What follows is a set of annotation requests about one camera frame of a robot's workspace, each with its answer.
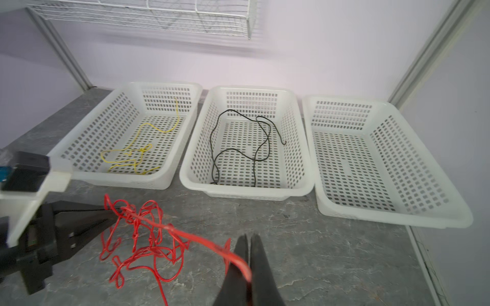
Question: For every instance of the middle white plastic basket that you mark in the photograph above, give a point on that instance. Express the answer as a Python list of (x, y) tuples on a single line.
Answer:
[(249, 142)]

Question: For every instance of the left white plastic basket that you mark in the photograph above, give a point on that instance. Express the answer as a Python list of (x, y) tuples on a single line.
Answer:
[(134, 137)]

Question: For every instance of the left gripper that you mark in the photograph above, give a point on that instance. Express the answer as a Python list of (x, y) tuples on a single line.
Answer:
[(56, 233)]

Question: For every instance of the white plastic basket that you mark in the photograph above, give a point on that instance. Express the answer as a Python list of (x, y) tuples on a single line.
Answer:
[(371, 166), (134, 137), (249, 142)]

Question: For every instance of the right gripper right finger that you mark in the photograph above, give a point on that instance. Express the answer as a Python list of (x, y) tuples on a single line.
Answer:
[(264, 290)]

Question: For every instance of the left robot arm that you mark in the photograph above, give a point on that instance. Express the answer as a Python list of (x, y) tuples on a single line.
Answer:
[(8, 254)]

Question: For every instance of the white wire wall shelf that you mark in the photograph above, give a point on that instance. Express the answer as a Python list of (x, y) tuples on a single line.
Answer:
[(226, 18)]

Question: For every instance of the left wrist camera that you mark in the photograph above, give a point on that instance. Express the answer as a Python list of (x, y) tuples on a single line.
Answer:
[(25, 182)]

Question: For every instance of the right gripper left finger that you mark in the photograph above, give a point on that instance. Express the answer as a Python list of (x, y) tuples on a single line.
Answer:
[(235, 288)]

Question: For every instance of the right white plastic basket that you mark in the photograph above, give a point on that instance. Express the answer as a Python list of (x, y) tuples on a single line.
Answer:
[(371, 166)]

